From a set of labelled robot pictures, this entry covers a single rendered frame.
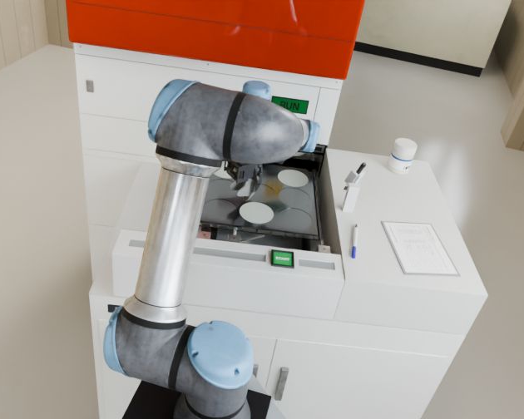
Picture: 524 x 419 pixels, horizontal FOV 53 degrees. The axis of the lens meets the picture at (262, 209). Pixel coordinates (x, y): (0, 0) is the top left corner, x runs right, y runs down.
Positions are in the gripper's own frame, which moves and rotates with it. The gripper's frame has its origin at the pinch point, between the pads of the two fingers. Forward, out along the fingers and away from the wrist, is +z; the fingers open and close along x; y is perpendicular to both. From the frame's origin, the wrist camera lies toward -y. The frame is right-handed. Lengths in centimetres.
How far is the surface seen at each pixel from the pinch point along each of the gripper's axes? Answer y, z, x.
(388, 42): -357, 76, -254
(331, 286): 3.9, -2.0, 41.8
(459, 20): -397, 41, -209
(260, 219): 1.3, 1.7, 9.1
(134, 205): 26.2, 9.8, -21.1
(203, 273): 28.6, -1.2, 23.6
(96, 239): 28, 47, -53
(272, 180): -13.5, 1.7, -5.7
